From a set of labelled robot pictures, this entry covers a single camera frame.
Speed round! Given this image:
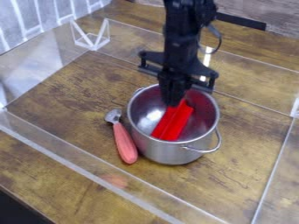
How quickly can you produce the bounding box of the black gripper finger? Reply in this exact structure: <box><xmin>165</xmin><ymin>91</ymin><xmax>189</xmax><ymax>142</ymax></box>
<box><xmin>157</xmin><ymin>73</ymin><xmax>175</xmax><ymax>106</ymax></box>
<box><xmin>173</xmin><ymin>80</ymin><xmax>192</xmax><ymax>105</ymax></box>

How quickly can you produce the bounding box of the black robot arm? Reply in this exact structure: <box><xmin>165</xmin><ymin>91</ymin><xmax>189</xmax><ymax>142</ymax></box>
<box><xmin>139</xmin><ymin>0</ymin><xmax>221</xmax><ymax>107</ymax></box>

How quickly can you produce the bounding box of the clear acrylic enclosure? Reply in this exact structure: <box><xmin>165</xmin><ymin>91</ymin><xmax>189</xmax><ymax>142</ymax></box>
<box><xmin>0</xmin><ymin>19</ymin><xmax>299</xmax><ymax>224</ymax></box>

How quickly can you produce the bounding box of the silver metal pot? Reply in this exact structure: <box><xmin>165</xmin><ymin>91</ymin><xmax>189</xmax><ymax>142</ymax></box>
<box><xmin>127</xmin><ymin>85</ymin><xmax>221</xmax><ymax>165</ymax></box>

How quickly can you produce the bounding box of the black cable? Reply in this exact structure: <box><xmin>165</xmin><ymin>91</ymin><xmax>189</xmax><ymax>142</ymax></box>
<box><xmin>197</xmin><ymin>22</ymin><xmax>224</xmax><ymax>56</ymax></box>

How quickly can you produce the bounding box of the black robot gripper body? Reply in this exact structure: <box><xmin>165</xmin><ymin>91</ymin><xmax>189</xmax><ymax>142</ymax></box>
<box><xmin>136</xmin><ymin>43</ymin><xmax>220</xmax><ymax>95</ymax></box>

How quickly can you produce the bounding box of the red plastic block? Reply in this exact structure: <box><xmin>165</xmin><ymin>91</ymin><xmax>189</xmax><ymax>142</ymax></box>
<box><xmin>151</xmin><ymin>99</ymin><xmax>193</xmax><ymax>141</ymax></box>

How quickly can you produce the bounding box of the spoon with red handle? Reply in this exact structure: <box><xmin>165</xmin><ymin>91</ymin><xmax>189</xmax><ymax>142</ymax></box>
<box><xmin>105</xmin><ymin>108</ymin><xmax>137</xmax><ymax>165</ymax></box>

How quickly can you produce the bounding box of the black strip on table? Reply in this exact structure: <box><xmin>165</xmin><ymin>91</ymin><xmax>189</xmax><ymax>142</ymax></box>
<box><xmin>216</xmin><ymin>12</ymin><xmax>267</xmax><ymax>31</ymax></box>

